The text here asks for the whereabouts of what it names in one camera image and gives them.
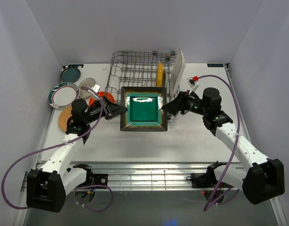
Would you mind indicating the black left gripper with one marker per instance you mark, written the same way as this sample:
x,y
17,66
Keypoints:
x,y
112,109

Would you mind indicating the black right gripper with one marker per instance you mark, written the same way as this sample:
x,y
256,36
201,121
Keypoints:
x,y
174,106

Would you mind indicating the white rectangular plate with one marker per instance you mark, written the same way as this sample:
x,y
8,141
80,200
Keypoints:
x,y
177,73

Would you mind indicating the green square glazed plate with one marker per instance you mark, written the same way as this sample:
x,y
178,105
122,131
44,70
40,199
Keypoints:
x,y
144,109

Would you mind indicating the yellow polka dot plate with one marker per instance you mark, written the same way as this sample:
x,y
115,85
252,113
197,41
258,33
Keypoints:
x,y
160,76

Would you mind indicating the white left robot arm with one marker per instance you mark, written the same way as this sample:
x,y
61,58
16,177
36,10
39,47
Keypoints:
x,y
48,186

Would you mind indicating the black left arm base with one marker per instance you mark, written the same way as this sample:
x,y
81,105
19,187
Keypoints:
x,y
99,179

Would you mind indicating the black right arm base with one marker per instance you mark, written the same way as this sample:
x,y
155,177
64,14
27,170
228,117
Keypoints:
x,y
201,180

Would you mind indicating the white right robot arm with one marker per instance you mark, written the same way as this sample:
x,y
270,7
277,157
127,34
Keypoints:
x,y
262,178

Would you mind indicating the orange round plate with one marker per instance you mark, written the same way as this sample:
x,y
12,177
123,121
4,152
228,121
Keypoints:
x,y
103,94

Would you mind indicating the woven bamboo round plate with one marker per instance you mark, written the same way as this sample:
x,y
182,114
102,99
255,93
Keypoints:
x,y
64,117

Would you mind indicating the black xdof label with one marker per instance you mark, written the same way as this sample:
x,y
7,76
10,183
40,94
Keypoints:
x,y
215,65

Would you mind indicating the white plate striped rim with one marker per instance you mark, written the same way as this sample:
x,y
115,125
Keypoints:
x,y
62,95

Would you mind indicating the dark teal round plate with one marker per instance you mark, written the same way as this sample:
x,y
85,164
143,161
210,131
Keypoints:
x,y
71,74

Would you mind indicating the black label back left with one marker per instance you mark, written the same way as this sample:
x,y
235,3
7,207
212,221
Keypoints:
x,y
73,65

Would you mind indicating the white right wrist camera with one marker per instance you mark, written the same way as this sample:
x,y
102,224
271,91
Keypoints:
x,y
193,82

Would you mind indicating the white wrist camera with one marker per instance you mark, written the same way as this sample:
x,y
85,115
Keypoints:
x,y
193,82
96,88

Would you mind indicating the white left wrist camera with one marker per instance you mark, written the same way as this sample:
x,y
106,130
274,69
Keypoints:
x,y
96,88

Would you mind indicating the grey wire dish rack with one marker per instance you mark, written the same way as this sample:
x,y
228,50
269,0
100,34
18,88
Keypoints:
x,y
138,69

